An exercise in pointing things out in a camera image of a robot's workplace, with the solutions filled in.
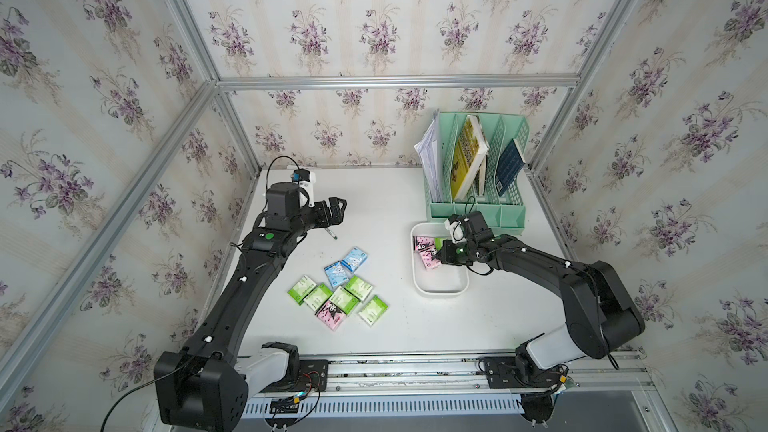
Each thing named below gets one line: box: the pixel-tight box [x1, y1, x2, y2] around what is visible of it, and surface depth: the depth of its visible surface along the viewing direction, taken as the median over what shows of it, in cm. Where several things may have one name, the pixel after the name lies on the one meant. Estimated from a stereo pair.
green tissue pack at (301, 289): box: [287, 275, 317, 306], surface depth 87 cm
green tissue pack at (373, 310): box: [358, 295, 389, 327], surface depth 83 cm
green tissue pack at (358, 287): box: [344, 275, 373, 301], surface depth 87 cm
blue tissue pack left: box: [324, 260, 349, 290], surface depth 90 cm
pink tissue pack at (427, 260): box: [419, 251, 442, 270], surface depth 91 cm
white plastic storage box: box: [411, 222, 470, 297], surface depth 90 cm
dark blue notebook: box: [495, 138, 526, 197], surface depth 107 cm
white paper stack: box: [414, 110, 444, 203], surface depth 91 cm
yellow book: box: [451, 115, 489, 202], surface depth 99 cm
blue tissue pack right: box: [341, 246, 368, 273], surface depth 93 cm
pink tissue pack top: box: [416, 236, 437, 254], surface depth 97 cm
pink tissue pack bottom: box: [314, 300, 347, 331], surface depth 82 cm
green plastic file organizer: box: [423, 112, 530, 234], surface depth 104 cm
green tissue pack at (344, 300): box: [329, 286, 360, 315], surface depth 85 cm
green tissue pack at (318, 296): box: [304, 283, 333, 311], surface depth 86 cm
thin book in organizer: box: [478, 155, 488, 196], surface depth 106 cm
